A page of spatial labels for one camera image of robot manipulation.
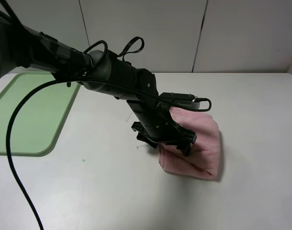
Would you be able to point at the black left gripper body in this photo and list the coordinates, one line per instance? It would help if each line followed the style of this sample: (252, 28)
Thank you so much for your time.
(154, 122)

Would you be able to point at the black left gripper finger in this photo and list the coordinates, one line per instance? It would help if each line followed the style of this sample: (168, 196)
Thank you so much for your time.
(180, 137)
(142, 134)

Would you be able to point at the pink terry towel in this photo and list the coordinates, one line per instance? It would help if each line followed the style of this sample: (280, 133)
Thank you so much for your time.
(204, 157)

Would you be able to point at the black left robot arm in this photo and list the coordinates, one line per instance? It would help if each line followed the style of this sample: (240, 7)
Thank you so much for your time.
(99, 71)

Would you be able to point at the green plastic tray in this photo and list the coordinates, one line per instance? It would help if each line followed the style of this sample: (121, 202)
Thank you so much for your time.
(39, 122)

